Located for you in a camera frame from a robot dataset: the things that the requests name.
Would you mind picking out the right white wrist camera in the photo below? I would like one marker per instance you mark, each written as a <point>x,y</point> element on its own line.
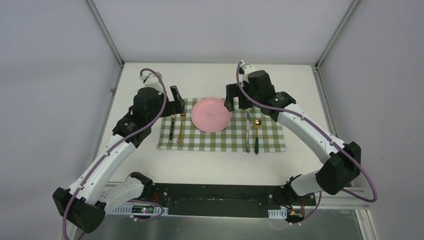
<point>247,69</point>

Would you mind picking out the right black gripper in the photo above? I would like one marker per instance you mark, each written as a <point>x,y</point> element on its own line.
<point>233,91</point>

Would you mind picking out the silver knife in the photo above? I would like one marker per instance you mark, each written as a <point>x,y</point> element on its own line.
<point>247,132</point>

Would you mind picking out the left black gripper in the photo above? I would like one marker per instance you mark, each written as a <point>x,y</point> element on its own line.
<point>173,104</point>

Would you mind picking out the gold fork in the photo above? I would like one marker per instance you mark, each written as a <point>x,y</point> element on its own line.
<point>181,128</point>

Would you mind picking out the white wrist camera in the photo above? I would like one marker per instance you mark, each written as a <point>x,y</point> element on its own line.
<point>247,69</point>
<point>151,81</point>

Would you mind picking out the green checkered cloth napkin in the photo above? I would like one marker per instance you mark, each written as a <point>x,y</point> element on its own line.
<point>232,138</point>

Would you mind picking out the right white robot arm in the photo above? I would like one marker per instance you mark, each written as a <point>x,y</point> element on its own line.
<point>340,160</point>

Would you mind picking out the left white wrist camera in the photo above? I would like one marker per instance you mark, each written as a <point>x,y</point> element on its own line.
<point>151,81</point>

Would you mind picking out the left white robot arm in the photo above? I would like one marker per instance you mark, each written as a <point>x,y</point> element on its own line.
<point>86,202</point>

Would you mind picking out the pink plate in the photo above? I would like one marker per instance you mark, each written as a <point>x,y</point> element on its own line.
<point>210,115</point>

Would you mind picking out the aluminium frame rail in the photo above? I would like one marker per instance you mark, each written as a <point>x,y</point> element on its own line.
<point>342,201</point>

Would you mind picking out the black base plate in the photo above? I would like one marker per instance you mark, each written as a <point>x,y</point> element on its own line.
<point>209,200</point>

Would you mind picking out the gold spoon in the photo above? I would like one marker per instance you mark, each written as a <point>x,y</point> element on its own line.
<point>257,124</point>

